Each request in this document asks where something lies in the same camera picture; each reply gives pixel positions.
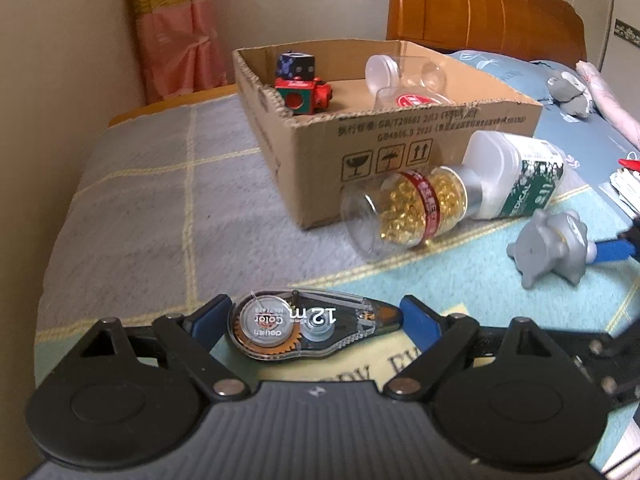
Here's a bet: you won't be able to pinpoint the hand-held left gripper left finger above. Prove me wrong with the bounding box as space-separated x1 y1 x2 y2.
80 294 251 402

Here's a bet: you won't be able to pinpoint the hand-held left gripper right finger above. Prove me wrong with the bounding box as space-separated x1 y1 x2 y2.
382 295 549 402

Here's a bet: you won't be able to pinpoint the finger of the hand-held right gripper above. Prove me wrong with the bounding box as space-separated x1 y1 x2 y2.
590 217 640 264

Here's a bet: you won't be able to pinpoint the grey toy figure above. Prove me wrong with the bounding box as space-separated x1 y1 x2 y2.
507 209 598 290

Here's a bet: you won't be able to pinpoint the clear correction tape dispenser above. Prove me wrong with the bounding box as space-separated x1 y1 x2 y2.
227 290 406 361

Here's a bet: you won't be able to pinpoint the brown cardboard box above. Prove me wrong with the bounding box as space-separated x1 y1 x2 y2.
232 39 543 231

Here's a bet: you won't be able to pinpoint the large clear jar red lid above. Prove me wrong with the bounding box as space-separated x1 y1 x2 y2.
374 86 451 110

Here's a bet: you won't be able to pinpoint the red and green cube toy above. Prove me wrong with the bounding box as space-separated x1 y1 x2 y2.
274 76 333 117

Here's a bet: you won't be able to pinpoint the small clear jar white lid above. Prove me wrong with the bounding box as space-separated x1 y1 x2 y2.
365 54 448 98

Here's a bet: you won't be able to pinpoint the black cube toy red buttons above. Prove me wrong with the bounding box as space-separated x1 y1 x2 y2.
276 51 317 81

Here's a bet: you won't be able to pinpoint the stack of papers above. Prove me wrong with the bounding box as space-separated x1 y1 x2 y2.
610 165 640 211

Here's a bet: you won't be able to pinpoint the blue floral bed sheet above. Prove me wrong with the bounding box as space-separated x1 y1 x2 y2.
440 50 640 221

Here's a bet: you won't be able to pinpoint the clear jar of yellow capsules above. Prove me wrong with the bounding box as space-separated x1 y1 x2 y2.
340 166 481 263

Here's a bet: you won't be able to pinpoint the grey and teal checked blanket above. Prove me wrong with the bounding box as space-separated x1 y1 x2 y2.
35 95 640 480

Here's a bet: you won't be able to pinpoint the white bottle green label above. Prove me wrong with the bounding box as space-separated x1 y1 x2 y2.
462 130 568 221

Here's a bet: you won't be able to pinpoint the grey plush toy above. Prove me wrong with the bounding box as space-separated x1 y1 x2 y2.
545 71 593 118

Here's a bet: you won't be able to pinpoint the blue floral pillow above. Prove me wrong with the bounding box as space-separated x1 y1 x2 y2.
450 50 551 96

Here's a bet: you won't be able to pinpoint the wooden headboard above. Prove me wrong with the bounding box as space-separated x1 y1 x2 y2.
386 0 588 68

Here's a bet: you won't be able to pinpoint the pink curtain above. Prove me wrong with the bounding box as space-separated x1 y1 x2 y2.
125 0 226 103

